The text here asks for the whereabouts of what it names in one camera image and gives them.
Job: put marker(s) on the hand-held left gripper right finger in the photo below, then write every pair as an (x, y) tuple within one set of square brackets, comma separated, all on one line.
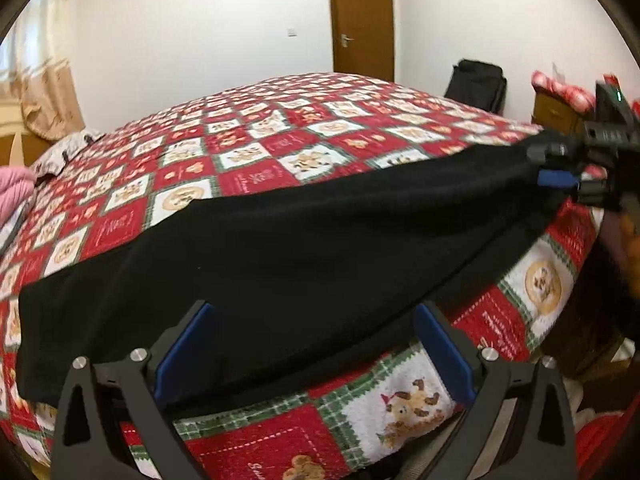
[(445, 355)]

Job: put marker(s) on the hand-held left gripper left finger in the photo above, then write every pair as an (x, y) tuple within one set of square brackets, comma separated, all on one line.
[(182, 355)]

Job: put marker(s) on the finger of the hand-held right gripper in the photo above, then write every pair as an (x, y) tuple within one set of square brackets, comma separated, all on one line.
[(555, 178), (552, 150)]

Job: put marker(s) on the black pants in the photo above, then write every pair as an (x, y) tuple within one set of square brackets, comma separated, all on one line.
[(300, 260)]

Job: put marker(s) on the wooden nightstand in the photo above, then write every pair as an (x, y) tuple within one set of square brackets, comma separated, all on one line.
[(555, 110)]

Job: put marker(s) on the red patterned cloth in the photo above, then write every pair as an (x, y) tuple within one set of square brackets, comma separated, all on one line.
[(565, 89)]

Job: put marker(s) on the black bag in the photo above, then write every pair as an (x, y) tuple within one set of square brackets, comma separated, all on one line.
[(475, 85)]

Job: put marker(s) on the red checkered printed blanket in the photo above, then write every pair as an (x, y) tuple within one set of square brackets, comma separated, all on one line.
[(260, 160)]

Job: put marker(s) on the patterned white pillow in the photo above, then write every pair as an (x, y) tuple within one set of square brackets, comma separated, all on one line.
[(70, 150)]

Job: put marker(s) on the brown wooden door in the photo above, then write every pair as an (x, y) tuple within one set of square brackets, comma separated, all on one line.
[(361, 15)]

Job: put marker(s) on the pink duvet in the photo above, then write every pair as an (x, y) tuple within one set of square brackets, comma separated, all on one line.
[(12, 187)]

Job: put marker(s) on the beige curtain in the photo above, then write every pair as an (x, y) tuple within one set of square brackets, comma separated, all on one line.
[(42, 85)]

